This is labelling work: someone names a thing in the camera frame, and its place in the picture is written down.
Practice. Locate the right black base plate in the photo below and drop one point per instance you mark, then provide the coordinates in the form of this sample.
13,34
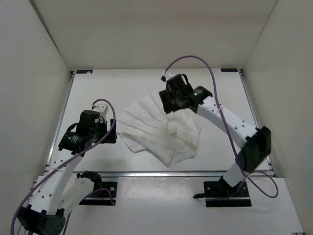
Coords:
218,195

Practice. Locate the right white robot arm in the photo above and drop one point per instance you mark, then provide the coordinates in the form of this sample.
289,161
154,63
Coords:
254,143

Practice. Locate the right blue corner label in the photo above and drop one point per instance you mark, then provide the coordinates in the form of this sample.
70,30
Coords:
229,70

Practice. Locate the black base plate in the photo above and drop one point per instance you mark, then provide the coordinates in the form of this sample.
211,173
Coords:
105,197
218,195

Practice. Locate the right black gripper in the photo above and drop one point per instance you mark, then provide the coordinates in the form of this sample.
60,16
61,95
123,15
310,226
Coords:
165,96

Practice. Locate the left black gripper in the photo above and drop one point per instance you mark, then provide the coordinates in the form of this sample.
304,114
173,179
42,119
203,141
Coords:
113,136

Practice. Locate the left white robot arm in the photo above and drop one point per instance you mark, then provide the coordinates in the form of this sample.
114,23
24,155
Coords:
50,203

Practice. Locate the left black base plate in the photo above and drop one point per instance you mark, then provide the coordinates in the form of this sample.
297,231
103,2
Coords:
105,197

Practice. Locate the white pleated skirt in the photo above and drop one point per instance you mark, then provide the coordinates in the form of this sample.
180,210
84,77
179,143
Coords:
172,137

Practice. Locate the aluminium front rail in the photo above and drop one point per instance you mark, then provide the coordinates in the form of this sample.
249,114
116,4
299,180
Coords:
163,174

